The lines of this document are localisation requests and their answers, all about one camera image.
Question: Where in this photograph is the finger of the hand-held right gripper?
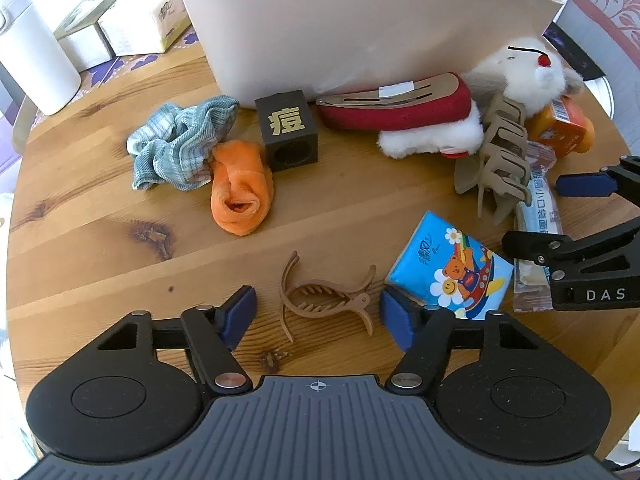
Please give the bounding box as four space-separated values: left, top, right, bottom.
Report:
501 227 640 284
556 156 640 199

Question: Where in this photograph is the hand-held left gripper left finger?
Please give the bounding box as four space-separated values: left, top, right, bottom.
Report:
70 285 257 395

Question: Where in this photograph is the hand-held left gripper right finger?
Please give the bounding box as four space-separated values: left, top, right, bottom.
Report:
379 285 571 395

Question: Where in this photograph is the orange bottle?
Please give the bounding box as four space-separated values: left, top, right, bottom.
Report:
526 96 597 159

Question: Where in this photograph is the brown hair claw clip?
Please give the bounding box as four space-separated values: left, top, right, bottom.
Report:
279 251 378 344

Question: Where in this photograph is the blue tissue packet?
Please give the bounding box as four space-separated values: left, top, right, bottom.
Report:
385 211 516 321

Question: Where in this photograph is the beige hair claw clip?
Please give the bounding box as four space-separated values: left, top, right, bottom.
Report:
454 94 532 224

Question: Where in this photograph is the green scrunchie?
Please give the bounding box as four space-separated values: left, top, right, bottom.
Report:
126 96 240 192

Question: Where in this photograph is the beige plastic storage bin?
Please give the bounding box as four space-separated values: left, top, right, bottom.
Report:
175 0 565 109

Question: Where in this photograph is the clear snack packet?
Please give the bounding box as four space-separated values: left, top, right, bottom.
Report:
512 169 565 313
524 139 557 182

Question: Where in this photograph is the small brown hair clip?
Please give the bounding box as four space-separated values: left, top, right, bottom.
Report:
259 349 292 374

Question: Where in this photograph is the white ribbed roll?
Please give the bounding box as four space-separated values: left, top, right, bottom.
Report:
584 76 618 118

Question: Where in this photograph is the wooden desk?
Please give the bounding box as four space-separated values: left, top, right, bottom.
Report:
5 50 640 411

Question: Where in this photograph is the white plush toy red nose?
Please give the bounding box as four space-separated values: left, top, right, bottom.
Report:
464 35 587 128

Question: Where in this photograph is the orange fleece cloth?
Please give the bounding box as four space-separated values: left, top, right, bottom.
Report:
210 140 275 236

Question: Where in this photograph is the black mouse pad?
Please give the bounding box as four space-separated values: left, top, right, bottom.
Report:
544 21 603 82

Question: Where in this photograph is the black wooden cube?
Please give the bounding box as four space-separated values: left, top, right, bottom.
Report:
254 90 320 168

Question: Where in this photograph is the red plush hair clip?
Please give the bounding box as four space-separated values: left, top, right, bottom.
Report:
315 72 486 161

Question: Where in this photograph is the wooden chair back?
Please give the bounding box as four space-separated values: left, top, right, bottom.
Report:
9 94 37 157

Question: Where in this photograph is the white tissue pack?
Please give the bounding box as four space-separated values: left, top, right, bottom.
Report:
97 0 192 56

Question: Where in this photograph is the white thermos bottle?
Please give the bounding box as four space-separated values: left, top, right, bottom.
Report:
0 0 82 117

